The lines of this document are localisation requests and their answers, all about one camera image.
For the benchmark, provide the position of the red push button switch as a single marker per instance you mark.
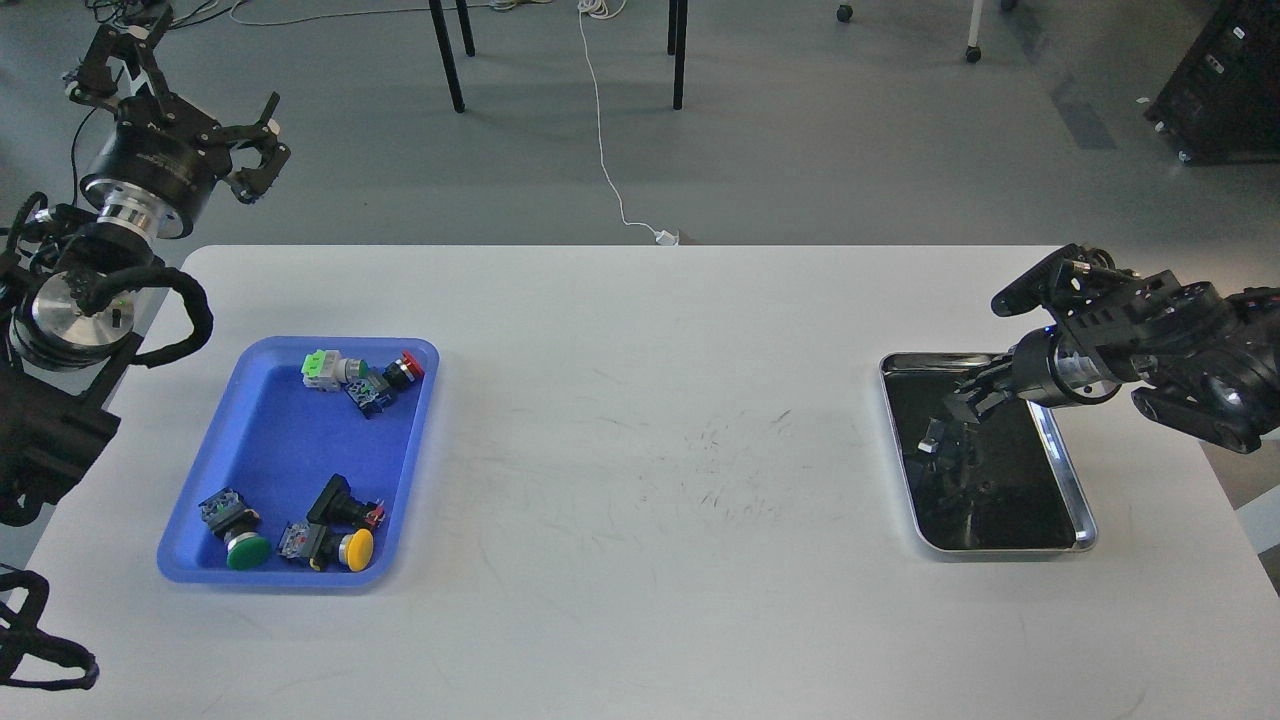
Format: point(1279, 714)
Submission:
point(373, 390)

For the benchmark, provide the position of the black push button switch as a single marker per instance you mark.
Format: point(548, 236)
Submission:
point(336, 506)

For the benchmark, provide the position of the black table leg right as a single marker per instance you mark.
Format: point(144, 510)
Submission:
point(676, 42)

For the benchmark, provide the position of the silver metal tray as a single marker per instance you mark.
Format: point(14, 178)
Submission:
point(1003, 489)

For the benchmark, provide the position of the black table leg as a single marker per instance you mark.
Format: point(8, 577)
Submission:
point(676, 42)
point(443, 41)

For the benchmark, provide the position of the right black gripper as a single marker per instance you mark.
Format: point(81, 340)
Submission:
point(1049, 367)

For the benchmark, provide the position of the green mushroom push button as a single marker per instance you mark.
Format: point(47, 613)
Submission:
point(231, 519)

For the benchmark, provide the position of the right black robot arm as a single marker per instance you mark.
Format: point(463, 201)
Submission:
point(1199, 362)

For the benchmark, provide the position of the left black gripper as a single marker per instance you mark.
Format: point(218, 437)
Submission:
point(156, 149)

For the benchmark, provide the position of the yellow push button switch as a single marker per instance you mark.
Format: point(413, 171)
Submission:
point(318, 546)

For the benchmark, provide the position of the black equipment cart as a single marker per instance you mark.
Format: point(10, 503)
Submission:
point(1221, 105)

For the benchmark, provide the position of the green white push button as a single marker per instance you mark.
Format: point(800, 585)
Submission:
point(329, 371)

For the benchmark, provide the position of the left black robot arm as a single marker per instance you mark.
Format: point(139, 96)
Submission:
point(84, 294)

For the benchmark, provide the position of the blue plastic tray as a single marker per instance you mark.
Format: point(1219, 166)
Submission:
point(276, 442)

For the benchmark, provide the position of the white chair leg caster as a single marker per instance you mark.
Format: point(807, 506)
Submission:
point(982, 15)

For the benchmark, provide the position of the black table leg left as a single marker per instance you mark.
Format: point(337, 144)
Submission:
point(443, 41)

